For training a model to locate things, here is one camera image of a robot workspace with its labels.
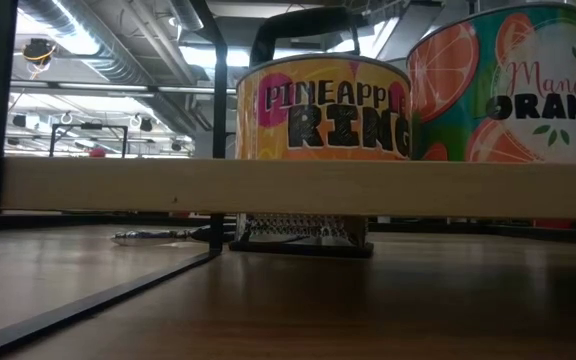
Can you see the pineapple rings can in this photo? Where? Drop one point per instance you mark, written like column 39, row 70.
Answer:
column 318, row 130

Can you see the mandarin orange can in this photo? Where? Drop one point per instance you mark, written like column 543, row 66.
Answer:
column 518, row 75

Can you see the black box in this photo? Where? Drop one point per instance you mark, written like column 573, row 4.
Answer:
column 298, row 232

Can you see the black hanging spotlight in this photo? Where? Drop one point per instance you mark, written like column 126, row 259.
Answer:
column 176, row 145
column 146, row 125
column 19, row 120

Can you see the small red distant object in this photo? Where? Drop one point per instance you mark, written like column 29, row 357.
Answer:
column 97, row 153

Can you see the grey ceiling beam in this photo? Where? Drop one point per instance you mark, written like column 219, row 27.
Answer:
column 93, row 86

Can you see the distant black metal frame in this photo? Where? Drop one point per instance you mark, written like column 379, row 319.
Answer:
column 90, row 126

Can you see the silver ceiling duct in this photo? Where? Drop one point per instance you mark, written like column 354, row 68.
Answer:
column 113, row 60

